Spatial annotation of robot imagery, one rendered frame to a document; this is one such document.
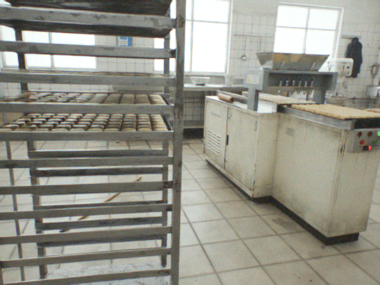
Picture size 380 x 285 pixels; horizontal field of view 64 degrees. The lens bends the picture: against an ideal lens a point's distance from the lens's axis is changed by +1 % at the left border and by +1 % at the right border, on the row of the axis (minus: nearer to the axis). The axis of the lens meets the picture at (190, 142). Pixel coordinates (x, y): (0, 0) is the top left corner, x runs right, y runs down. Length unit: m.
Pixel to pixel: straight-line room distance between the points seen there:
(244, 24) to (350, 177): 4.18
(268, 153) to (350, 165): 0.72
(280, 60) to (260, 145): 0.71
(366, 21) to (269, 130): 5.11
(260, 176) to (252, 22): 3.81
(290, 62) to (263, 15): 3.47
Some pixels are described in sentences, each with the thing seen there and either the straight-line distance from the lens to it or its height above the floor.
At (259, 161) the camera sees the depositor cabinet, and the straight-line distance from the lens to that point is 2.66.
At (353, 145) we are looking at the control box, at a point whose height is 0.74.
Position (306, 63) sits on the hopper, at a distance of 2.81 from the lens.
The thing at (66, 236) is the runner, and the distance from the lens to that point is 1.19.
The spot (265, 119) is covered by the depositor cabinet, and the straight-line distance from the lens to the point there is 2.58.
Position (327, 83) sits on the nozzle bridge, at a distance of 2.96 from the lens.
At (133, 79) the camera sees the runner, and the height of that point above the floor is 1.15.
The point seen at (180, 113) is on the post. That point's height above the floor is 1.04.
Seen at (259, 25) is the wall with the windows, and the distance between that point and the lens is 6.07.
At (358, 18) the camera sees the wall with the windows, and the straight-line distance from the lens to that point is 7.30.
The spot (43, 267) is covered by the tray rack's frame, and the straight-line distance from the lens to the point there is 1.81.
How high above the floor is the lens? 1.20
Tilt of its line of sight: 14 degrees down
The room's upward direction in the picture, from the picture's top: 2 degrees clockwise
